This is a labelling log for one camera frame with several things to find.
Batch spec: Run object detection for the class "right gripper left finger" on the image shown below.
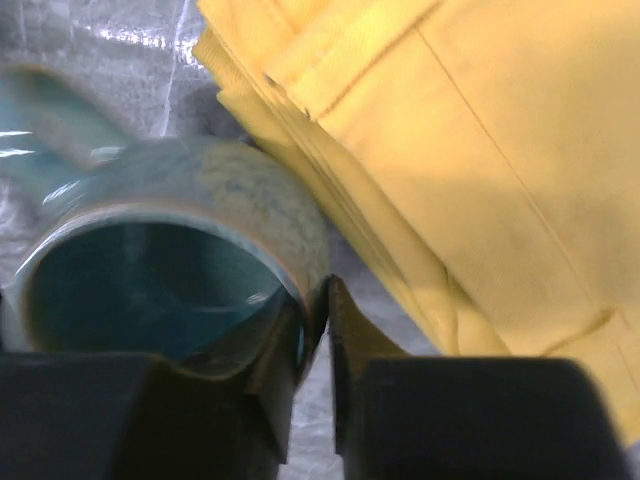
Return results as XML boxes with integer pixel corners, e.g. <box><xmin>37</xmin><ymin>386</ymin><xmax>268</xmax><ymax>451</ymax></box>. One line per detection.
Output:
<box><xmin>1</xmin><ymin>299</ymin><xmax>299</xmax><ymax>479</ymax></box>

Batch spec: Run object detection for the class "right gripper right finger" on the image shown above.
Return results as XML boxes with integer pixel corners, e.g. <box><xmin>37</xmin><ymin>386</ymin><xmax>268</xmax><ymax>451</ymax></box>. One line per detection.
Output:
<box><xmin>327</xmin><ymin>276</ymin><xmax>632</xmax><ymax>479</ymax></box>

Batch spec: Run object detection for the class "blue-green speckled ceramic mug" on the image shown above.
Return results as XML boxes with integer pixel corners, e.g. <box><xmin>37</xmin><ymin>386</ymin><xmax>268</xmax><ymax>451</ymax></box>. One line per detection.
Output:
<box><xmin>1</xmin><ymin>65</ymin><xmax>330</xmax><ymax>374</ymax></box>

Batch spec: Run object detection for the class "folded yellow cloth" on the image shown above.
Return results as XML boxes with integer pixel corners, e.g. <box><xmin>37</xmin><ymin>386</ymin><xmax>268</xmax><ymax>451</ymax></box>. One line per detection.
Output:
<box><xmin>194</xmin><ymin>1</ymin><xmax>639</xmax><ymax>443</ymax></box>

